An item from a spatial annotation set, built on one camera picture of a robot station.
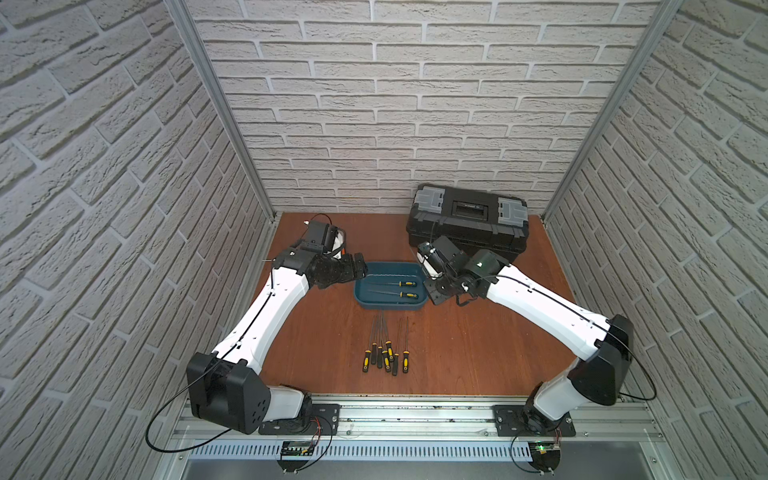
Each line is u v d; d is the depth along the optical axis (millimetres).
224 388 393
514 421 738
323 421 745
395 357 832
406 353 847
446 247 582
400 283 981
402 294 960
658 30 719
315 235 611
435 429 750
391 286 976
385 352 838
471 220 954
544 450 710
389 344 862
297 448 725
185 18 704
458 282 547
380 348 851
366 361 827
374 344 852
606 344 415
